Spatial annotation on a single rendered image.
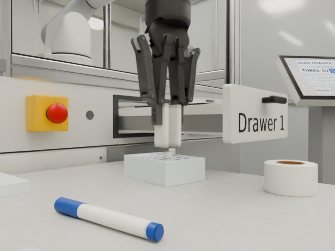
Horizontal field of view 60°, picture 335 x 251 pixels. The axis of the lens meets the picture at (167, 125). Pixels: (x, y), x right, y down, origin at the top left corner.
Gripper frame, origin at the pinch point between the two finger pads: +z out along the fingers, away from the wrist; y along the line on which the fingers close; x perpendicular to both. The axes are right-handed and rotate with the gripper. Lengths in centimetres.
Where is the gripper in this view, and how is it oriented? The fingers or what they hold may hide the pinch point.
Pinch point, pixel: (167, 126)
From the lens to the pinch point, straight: 47.9
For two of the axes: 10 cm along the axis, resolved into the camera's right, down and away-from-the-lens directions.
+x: 6.4, 0.1, -7.7
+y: -7.7, 0.0, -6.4
